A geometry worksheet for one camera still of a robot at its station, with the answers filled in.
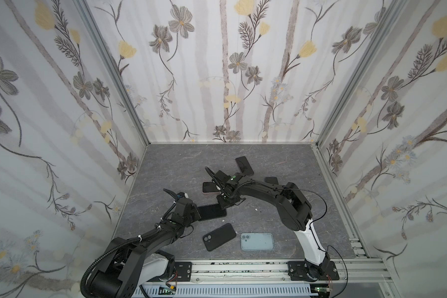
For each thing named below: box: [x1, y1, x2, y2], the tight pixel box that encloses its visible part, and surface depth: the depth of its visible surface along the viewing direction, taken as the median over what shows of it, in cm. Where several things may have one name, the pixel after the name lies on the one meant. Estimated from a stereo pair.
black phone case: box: [202, 222, 237, 252], surface depth 85 cm
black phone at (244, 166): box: [235, 155, 254, 177], surface depth 113 cm
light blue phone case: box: [240, 232, 275, 251], surface depth 84 cm
